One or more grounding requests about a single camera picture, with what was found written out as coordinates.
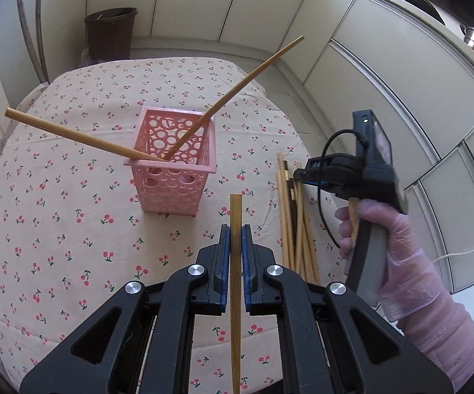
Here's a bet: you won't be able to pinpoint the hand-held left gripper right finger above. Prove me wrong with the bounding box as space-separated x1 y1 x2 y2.
241 224 455 394

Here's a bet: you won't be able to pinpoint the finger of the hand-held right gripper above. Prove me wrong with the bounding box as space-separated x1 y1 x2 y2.
293 167 325 186

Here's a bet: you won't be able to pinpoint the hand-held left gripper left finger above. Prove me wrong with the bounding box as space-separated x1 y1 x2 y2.
19 224 231 394

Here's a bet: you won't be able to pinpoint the light bamboo chopstick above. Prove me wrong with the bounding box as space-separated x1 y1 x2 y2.
229 194 244 394
5 107 170 163
164 35 305 161

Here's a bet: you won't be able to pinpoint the group of wooden chopsticks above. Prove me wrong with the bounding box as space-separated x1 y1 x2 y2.
276 153 322 286

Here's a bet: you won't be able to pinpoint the pink perforated plastic basket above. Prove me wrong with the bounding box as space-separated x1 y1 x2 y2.
123 107 217 215

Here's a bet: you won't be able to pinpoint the person's right forearm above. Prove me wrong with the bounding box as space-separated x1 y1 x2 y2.
397 287 474 394

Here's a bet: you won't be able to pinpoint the person's right hand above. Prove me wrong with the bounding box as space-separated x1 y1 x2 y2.
334 198 443 323

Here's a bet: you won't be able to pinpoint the white kitchen cabinets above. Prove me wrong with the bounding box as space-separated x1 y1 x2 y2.
40 0 474 296

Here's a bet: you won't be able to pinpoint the cherry print tablecloth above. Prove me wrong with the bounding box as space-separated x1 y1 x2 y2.
0 58 344 394

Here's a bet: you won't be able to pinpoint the brown plastic trash bin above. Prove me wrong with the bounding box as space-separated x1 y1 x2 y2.
84 7 139 63

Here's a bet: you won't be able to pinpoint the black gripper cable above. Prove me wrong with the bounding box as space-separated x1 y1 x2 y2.
318 128 369 251

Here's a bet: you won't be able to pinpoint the white power cord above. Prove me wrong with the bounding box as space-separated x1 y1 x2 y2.
429 241 474 264

